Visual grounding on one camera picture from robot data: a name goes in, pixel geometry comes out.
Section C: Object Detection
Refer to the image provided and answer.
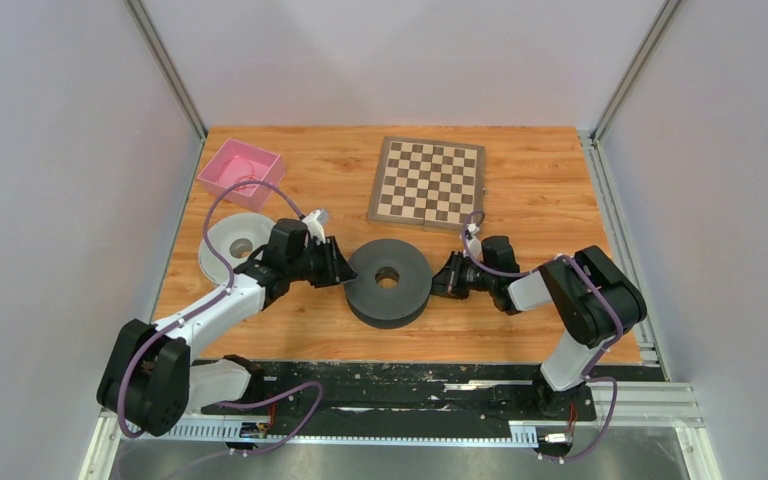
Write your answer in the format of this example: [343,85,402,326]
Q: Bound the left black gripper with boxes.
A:
[287,236,360,288]

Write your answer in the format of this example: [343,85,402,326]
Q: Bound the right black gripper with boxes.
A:
[420,251,496,300]

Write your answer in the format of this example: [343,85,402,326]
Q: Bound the black cable spool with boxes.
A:
[345,239,432,329]

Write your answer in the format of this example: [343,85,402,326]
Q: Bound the white cable spool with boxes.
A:
[198,213,275,286]

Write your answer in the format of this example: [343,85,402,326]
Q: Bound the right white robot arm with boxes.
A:
[431,235,648,418]

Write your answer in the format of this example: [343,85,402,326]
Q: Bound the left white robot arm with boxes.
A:
[97,219,357,438]

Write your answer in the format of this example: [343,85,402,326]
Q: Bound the wooden chessboard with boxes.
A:
[367,136,486,230]

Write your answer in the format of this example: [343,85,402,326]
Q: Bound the pink plastic box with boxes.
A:
[196,139,286,212]

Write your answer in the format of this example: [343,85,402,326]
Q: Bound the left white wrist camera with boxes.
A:
[301,208,329,243]

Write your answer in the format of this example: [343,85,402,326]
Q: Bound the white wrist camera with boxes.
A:
[301,208,329,243]
[462,223,480,244]

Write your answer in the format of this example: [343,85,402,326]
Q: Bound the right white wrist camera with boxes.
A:
[462,223,480,244]

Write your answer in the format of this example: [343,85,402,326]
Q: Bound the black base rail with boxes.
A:
[198,359,597,442]

